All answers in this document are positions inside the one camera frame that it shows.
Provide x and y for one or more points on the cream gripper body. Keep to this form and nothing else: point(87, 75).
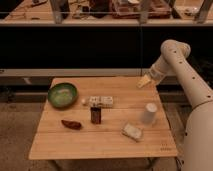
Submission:
point(146, 79)

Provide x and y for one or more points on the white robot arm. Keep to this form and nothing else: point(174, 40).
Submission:
point(198, 141)

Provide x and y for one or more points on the white patterned box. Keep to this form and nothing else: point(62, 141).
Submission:
point(101, 101)

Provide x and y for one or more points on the wooden folding table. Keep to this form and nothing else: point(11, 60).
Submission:
point(104, 141)

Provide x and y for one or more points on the brown chili pepper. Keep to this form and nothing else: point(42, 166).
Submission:
point(72, 124)

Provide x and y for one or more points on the green bowl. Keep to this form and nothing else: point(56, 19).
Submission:
point(62, 95)

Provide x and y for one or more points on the background metal shelf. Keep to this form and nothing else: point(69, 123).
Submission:
point(102, 13)

